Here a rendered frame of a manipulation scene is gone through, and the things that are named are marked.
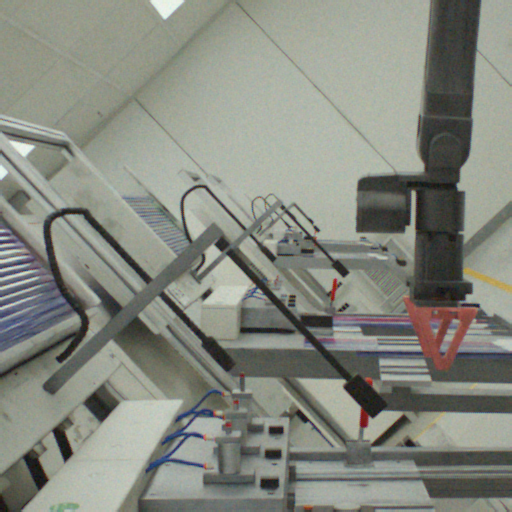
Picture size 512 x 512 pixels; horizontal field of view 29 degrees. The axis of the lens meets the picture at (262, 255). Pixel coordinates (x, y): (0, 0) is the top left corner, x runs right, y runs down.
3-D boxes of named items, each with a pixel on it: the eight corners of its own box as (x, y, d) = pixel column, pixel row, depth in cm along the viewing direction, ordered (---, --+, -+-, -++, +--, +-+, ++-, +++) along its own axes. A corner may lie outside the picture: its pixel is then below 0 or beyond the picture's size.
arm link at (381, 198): (462, 133, 111) (455, 130, 120) (358, 132, 112) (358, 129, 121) (458, 240, 113) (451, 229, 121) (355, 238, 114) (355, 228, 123)
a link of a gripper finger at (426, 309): (414, 372, 111) (416, 288, 111) (407, 362, 118) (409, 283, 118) (476, 374, 111) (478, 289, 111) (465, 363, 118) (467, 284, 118)
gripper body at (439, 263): (415, 298, 113) (416, 232, 112) (405, 290, 123) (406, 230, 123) (473, 299, 113) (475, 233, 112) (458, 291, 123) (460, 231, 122)
